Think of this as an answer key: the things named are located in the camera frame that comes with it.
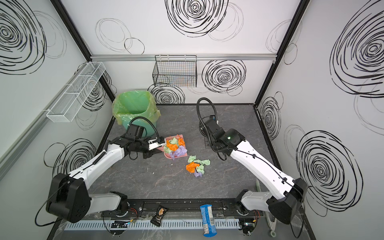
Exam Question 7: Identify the pink plastic dustpan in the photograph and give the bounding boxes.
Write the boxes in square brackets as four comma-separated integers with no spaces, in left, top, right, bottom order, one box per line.
[157,135,188,160]

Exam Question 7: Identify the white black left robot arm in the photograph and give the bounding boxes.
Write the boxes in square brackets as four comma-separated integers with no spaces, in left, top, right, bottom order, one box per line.
[43,124,166,223]

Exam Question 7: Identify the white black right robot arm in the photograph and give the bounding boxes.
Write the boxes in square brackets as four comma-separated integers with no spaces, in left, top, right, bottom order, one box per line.
[199,118,308,225]

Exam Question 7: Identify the light green crumpled scrap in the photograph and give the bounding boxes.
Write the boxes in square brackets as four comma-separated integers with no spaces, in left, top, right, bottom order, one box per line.
[164,146,173,155]

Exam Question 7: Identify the far left green scrap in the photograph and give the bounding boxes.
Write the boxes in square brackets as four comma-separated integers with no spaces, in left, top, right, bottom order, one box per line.
[196,165,205,175]

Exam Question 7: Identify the green bin with bag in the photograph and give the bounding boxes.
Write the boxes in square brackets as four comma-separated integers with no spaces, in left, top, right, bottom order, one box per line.
[112,90,161,129]

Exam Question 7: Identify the small green scrap front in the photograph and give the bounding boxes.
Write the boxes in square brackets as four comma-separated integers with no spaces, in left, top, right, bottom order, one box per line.
[188,156,196,163]

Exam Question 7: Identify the small orange scrap back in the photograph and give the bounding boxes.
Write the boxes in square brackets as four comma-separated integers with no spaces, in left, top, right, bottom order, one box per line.
[167,140,179,152]

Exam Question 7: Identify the green scrap right cluster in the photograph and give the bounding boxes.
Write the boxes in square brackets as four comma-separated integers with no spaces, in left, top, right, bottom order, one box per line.
[170,137,179,145]

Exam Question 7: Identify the small purple scrap front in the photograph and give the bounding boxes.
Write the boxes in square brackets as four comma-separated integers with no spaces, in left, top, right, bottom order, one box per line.
[194,170,204,177]

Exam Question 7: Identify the orange scrap front centre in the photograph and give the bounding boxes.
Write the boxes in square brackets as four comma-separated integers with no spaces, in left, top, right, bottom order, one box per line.
[186,162,200,173]

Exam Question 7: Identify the orange scrap right cluster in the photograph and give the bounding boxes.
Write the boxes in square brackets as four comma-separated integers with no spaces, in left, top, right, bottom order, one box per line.
[178,137,186,147]

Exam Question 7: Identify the purple paper scrap centre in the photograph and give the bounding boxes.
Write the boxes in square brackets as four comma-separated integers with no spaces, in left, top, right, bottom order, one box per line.
[170,146,188,160]

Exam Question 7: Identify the black snack packet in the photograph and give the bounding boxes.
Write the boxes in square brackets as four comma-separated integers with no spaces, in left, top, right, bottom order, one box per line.
[150,205,169,227]

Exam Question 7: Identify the blue snack packet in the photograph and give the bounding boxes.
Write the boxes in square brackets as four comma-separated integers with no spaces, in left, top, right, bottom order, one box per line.
[200,204,217,238]

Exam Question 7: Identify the green kitchen tongs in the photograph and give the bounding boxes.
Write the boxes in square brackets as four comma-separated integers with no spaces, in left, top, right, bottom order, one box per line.
[256,180,277,238]

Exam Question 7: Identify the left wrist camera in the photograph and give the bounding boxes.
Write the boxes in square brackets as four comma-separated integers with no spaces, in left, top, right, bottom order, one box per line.
[148,137,166,151]

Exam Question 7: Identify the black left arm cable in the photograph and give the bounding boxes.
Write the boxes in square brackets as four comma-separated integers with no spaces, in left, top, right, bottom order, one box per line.
[127,116,160,142]

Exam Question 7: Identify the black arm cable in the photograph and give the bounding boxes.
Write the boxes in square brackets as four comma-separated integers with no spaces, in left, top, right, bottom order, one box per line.
[196,97,218,136]
[127,116,160,142]

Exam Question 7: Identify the green scrap near right wall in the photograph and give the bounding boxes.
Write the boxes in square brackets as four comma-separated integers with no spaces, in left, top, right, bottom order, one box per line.
[194,160,211,166]

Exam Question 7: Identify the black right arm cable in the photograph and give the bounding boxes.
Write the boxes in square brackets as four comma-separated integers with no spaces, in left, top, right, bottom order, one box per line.
[196,97,218,136]

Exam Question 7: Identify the clear acrylic wall shelf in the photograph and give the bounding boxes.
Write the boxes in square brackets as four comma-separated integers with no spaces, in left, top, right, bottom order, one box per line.
[46,62,106,123]

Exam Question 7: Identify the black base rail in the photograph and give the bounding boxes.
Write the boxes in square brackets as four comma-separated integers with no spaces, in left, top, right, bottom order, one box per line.
[98,197,301,218]

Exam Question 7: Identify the black wire wall basket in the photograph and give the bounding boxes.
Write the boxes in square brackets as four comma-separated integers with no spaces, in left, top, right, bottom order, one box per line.
[152,55,198,88]

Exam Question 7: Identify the white slotted cable duct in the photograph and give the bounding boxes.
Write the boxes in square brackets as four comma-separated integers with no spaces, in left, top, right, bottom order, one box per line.
[63,218,241,231]

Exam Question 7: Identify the black corner frame post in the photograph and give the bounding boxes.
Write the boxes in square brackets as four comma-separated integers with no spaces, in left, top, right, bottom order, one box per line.
[254,0,311,108]

